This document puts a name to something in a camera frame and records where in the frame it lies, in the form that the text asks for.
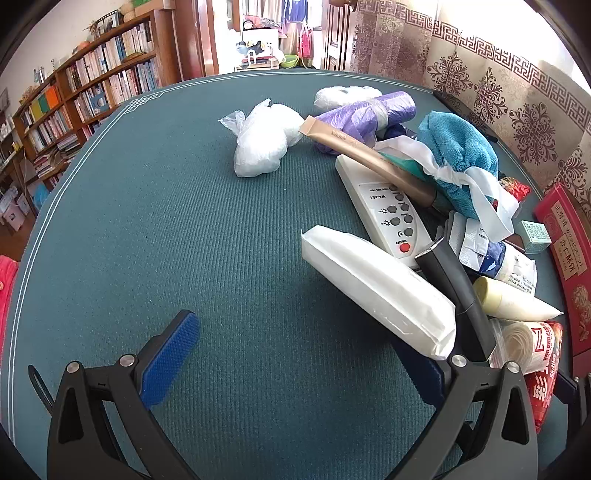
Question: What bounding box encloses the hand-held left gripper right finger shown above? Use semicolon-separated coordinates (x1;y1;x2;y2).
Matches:
394;340;540;480

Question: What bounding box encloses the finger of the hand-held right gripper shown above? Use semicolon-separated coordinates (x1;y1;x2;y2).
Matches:
556;369;591;418

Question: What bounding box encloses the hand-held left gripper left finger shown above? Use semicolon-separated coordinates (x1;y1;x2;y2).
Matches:
46;310;201;480

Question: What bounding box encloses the white tissue packet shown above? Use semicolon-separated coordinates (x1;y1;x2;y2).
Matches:
301;225;458;361

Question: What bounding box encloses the cream lotion tube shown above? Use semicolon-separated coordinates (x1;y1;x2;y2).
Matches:
473;275;565;322

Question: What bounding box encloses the blue white medicine pouch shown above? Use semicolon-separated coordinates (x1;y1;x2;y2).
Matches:
452;215;539;296

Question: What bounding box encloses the red tin box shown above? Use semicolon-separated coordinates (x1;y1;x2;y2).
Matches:
533;182;591;356

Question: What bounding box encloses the small teal white box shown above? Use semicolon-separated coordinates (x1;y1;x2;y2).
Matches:
521;220;552;254

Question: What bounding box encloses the white remote control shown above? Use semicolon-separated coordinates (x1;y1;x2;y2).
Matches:
335;154;446;271

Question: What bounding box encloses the red snack packet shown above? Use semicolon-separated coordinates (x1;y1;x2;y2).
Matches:
498;176;532;204

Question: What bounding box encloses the large white plastic bag bundle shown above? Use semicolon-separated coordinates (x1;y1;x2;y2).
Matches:
218;98;305;178

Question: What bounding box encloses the gold cosmetic tube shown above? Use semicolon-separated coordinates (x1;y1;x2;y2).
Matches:
298;115;451;208

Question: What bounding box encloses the purple garbage bag roll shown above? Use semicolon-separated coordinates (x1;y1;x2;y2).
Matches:
314;91;419;153

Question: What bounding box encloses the green felt desktop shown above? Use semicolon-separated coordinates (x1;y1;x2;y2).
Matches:
0;69;573;480

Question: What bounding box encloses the red white printed packet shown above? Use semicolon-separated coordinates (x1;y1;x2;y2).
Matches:
489;318;565;435

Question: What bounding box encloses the black folding comb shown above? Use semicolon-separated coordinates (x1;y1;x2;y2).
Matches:
414;237;492;363

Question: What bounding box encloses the pink cloth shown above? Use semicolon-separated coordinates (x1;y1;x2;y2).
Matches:
0;256;19;352

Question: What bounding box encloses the plastic storage bin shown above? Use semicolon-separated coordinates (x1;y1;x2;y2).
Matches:
0;182;33;232

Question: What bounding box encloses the wooden bookshelf with books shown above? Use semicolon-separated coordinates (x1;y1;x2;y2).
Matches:
11;9;183;185

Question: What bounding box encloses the small white plastic bag bundle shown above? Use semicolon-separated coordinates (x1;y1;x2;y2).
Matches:
314;85;384;114

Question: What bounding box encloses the patterned beige curtain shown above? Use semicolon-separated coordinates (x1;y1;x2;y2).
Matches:
344;0;591;217

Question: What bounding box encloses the black cable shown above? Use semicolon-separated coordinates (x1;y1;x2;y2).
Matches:
27;364;55;412

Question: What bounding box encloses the wooden door frame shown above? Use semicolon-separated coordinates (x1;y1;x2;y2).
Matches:
173;0;220;81

